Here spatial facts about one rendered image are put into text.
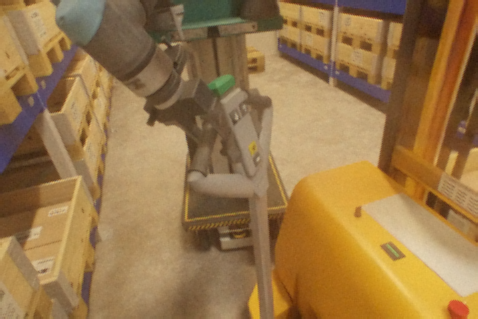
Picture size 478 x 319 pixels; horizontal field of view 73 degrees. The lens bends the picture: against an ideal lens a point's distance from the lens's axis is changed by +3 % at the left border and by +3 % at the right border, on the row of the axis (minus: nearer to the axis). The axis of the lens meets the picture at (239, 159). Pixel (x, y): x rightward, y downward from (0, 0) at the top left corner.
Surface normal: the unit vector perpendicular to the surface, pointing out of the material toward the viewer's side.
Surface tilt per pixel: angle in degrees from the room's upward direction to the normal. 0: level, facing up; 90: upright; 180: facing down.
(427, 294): 0
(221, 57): 90
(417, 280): 0
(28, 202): 90
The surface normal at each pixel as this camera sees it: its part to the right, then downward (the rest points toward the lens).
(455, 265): -0.09, -0.84
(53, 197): 0.29, 0.49
